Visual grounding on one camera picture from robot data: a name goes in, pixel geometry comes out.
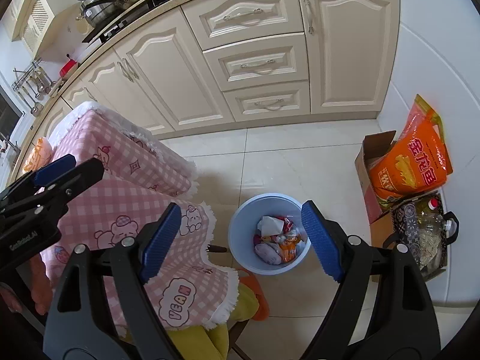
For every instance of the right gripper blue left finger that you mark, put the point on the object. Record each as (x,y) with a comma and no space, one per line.
(157,238)

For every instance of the orange rice bag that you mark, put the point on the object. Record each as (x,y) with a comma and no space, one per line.
(418,161)

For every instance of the trash pile in bin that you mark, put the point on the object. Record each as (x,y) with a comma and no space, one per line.
(281,249)

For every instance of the orange white snack bag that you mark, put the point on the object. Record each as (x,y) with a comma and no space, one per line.
(39,156)

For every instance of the brown cardboard box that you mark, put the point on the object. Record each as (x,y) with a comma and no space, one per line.
(373,148)

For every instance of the steel stock pot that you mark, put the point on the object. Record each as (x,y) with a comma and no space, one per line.
(96,12)

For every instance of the person's hand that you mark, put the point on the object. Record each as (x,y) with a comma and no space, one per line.
(41,298)

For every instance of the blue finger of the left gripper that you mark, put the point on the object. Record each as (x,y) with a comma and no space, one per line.
(52,171)
(75,183)

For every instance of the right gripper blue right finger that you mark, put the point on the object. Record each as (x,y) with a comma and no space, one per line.
(316,227)

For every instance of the yellow cloth under table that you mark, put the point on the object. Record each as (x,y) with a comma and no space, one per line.
(213,329)

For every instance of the cream upper cabinet left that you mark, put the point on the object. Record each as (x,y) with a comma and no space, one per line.
(27,21)

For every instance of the black gas stove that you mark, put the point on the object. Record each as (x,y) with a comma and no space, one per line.
(123,20)

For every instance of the pink checkered tablecloth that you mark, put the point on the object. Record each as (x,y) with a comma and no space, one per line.
(141,178)

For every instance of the cream base cabinets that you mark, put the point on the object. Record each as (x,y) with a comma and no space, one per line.
(202,66)

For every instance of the plastic oil jug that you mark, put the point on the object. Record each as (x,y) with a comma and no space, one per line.
(431,218)

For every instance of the white crumpled tissue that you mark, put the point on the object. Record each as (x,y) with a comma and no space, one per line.
(270,226)

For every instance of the hanging utensil rack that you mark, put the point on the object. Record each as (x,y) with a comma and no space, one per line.
(33,85)

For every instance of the light blue trash bin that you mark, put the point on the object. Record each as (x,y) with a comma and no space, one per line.
(242,228)

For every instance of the black patterned tote bag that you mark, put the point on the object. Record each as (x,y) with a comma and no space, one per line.
(429,252)

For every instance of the red container on counter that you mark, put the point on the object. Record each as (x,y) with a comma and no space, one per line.
(69,67)

